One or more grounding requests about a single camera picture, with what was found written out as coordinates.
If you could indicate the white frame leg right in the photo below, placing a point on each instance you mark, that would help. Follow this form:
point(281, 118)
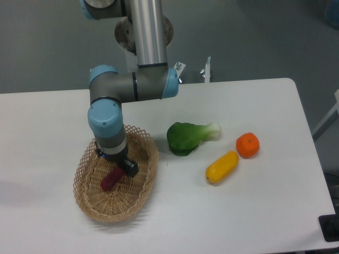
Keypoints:
point(329, 118)

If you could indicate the yellow mango fruit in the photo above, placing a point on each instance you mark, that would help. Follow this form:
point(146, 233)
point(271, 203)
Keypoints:
point(222, 168)

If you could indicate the orange tangerine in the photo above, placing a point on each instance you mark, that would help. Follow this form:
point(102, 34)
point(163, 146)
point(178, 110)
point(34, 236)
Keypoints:
point(247, 145)

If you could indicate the purple sweet potato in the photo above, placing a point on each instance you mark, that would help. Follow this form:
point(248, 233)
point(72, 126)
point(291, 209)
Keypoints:
point(112, 178)

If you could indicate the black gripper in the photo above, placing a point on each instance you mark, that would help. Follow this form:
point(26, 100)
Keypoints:
point(129, 166)

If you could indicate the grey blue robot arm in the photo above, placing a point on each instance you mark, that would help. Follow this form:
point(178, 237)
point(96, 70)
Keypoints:
point(153, 79)

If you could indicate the black device at table edge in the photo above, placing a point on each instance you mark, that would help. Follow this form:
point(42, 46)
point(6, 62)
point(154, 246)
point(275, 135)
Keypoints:
point(329, 227)

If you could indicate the green bok choy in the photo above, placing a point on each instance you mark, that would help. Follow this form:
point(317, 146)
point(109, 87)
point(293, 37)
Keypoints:
point(183, 138)

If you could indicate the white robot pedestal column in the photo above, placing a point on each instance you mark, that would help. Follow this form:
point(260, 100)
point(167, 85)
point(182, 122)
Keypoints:
point(124, 36)

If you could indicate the woven wicker basket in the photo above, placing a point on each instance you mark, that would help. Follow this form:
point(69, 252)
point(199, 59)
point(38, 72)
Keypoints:
point(128, 195)

